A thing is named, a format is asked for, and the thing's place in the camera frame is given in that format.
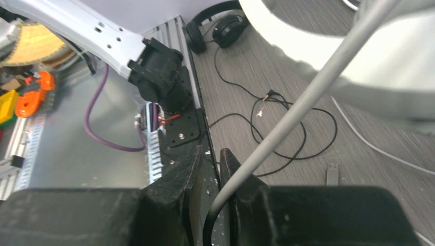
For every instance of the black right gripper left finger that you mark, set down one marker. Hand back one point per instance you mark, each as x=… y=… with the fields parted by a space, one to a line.
x=167 y=212

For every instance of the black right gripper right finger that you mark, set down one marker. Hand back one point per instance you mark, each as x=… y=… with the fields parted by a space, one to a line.
x=260 y=214

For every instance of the black on-ear headphones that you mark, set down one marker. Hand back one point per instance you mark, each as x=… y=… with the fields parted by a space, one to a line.
x=225 y=31

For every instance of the large white grey headphones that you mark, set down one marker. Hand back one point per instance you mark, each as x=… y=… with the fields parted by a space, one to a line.
x=391 y=75

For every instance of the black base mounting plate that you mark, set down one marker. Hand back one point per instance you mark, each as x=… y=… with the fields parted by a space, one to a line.
x=187 y=138

